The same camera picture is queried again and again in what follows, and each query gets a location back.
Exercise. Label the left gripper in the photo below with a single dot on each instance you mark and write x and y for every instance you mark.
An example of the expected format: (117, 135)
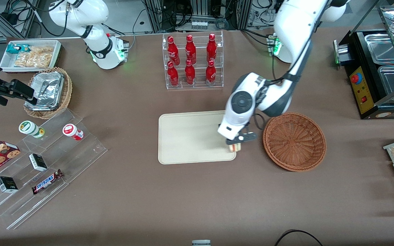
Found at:
(230, 142)

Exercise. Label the triangular sandwich wedge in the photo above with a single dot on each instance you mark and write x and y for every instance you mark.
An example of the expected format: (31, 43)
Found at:
(234, 148)

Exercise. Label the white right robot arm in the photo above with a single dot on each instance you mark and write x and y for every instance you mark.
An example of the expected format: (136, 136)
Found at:
(94, 34)

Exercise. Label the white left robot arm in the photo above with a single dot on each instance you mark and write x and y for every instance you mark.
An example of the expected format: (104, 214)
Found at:
(292, 20)

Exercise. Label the aluminium foil tray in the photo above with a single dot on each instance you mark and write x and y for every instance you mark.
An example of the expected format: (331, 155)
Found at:
(48, 89)

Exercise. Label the beige plastic serving tray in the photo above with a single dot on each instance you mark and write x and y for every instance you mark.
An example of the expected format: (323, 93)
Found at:
(190, 136)

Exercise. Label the round brown wicker basket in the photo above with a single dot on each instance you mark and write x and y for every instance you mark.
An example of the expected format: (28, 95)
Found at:
(294, 141)

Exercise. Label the light wicker basket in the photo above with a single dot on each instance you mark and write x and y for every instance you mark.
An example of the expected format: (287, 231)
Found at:
(66, 92)

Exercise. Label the white rectangular snack bin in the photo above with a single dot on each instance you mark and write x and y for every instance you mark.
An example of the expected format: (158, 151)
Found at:
(7, 63)

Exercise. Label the green capped small bottle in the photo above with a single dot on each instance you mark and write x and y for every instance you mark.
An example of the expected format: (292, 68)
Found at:
(29, 128)

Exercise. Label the teal snack packet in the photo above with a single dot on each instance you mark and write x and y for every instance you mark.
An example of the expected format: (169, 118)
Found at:
(14, 48)

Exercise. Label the clear bag of crackers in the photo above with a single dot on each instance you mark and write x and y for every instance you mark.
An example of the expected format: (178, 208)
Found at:
(38, 56)

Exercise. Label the red cola bottle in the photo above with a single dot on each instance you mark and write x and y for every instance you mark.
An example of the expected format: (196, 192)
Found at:
(210, 73)
(211, 48)
(189, 73)
(190, 49)
(172, 75)
(173, 51)

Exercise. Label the red capped small bottle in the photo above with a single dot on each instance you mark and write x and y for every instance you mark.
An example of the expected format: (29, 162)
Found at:
(72, 131)

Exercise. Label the small black box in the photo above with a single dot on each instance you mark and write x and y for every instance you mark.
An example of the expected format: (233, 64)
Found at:
(38, 162)
(7, 184)

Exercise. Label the clear acrylic bottle rack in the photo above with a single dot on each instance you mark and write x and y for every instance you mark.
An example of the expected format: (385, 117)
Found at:
(198, 73)

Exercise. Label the clear acrylic stepped shelf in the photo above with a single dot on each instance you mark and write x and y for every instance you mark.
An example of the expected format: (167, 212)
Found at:
(80, 153)

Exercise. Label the Snickers chocolate bar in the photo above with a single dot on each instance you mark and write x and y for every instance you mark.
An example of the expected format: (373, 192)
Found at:
(46, 181)

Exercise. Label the grey device edge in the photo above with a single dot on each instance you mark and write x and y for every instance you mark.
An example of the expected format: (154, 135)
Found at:
(201, 243)

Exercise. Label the grey power strip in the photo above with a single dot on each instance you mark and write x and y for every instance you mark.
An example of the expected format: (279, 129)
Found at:
(198, 25)

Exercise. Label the red emergency button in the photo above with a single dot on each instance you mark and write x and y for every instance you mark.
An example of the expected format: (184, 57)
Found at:
(356, 78)

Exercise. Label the black hot food machine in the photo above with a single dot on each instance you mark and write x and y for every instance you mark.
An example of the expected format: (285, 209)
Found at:
(368, 109)

